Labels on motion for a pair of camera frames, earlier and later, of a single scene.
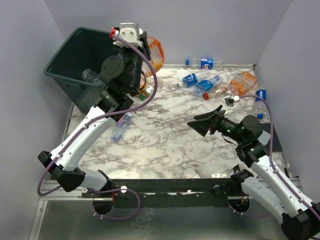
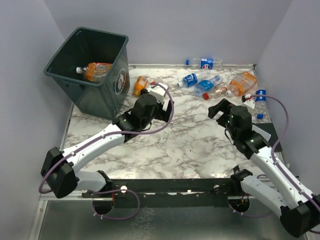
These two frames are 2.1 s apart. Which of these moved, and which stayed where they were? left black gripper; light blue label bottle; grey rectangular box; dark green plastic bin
Moved: left black gripper
Stayed: dark green plastic bin; grey rectangular box; light blue label bottle
